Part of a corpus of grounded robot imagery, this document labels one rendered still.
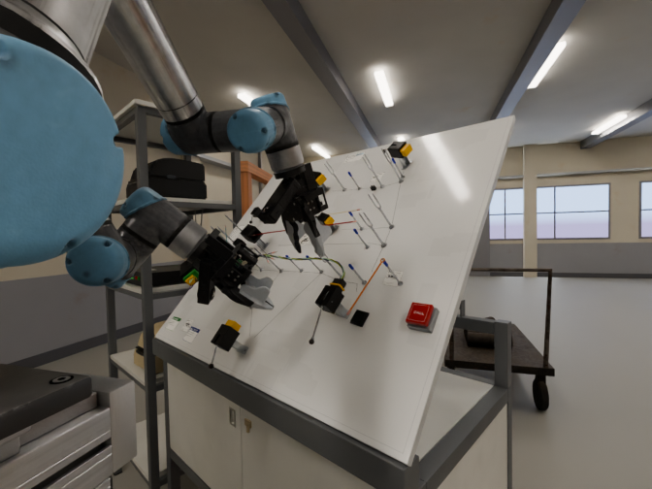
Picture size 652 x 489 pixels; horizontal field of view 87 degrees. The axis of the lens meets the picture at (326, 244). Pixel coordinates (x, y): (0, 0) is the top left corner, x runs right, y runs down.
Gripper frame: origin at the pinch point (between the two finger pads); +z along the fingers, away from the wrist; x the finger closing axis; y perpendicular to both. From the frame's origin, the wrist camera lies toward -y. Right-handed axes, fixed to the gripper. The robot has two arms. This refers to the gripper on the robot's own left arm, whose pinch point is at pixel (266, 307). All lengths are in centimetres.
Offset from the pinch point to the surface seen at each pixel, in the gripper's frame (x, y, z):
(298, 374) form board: 0.3, -11.2, 19.1
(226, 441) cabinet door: 6, -56, 26
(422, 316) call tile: -2.6, 23.6, 25.2
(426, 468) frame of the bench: -20.0, 5.6, 42.1
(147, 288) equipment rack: 55, -68, -24
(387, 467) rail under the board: -24.7, 5.2, 30.0
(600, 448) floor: 67, 7, 225
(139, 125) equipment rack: 83, -25, -68
